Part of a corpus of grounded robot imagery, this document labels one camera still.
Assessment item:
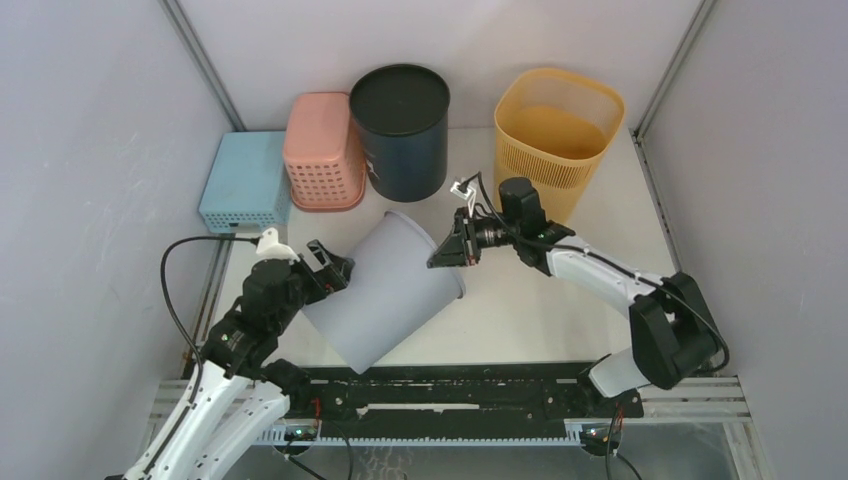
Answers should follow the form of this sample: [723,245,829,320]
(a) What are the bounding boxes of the white slotted cable duct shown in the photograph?
[252,424,584,447]

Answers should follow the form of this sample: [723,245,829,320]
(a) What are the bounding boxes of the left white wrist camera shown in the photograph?
[256,227,300,262]

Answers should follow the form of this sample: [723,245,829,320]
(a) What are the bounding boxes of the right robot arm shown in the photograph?
[427,174,730,416]

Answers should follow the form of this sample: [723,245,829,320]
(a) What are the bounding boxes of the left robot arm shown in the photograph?
[122,228,355,479]

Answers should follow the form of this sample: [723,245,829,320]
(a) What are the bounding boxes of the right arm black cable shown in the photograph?
[463,172,731,374]

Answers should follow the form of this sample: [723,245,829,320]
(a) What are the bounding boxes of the yellow perforated bin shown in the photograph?
[494,68,626,224]

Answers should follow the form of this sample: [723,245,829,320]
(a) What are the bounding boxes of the dark blue cylindrical bin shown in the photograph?
[349,63,451,203]

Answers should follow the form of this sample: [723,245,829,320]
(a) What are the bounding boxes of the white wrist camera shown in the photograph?
[256,227,300,262]
[450,178,478,218]

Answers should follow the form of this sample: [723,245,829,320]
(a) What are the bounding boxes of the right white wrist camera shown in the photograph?
[450,178,478,218]

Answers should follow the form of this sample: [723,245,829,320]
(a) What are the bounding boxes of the blue plastic basket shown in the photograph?
[198,131,292,234]

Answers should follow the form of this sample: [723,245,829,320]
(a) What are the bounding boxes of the pink plastic basket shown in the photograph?
[282,92,366,212]

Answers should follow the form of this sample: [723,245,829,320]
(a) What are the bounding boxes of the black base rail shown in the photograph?
[285,362,643,438]

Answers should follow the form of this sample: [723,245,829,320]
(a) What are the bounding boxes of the grey bin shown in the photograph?
[303,210,466,374]

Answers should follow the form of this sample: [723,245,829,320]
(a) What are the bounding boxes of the aluminium frame rail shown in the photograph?
[622,377,753,425]

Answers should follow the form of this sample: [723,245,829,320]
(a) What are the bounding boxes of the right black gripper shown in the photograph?
[430,207,522,268]

